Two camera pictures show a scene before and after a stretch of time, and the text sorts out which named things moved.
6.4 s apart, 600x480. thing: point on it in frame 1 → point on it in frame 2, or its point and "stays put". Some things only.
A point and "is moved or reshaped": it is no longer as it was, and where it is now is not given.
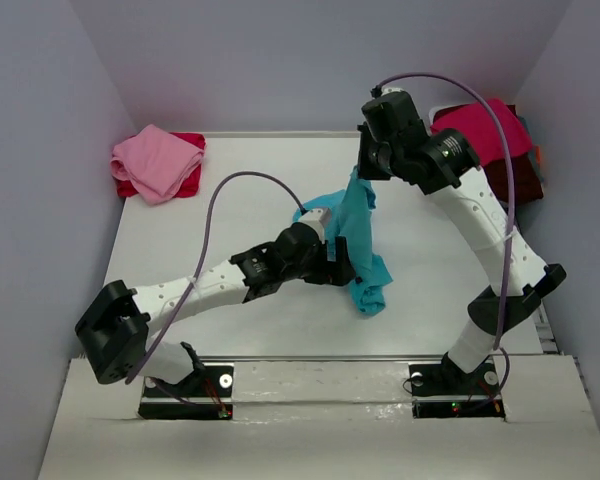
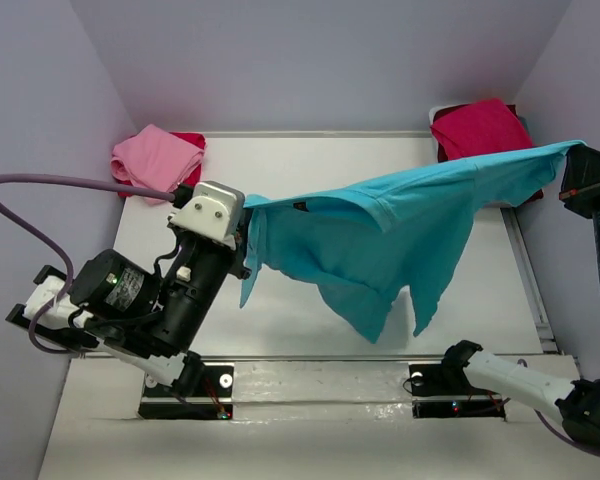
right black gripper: x=368 y=156 → x=585 y=182
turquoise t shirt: x=349 y=219 is moved or reshaped
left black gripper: x=340 y=270 → x=240 y=245
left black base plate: x=205 y=395 stays put
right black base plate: x=440 y=391 stays put
